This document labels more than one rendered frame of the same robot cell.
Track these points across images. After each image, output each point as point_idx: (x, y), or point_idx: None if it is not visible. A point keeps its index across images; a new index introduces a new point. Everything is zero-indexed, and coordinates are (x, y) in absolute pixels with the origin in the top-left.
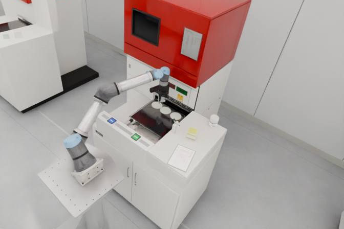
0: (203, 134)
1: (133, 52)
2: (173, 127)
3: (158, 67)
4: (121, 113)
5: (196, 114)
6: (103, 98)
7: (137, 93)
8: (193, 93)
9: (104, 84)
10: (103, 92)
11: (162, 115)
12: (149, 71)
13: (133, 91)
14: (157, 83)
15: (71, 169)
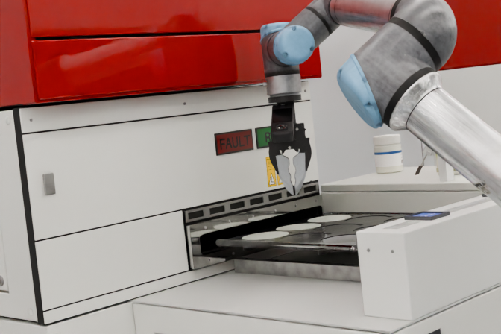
0: (435, 171)
1: (89, 69)
2: None
3: (206, 71)
4: (291, 304)
5: (340, 181)
6: (454, 46)
7: (116, 317)
8: (303, 118)
9: (409, 5)
10: (449, 13)
11: (329, 226)
12: None
13: (89, 326)
14: (191, 171)
15: None
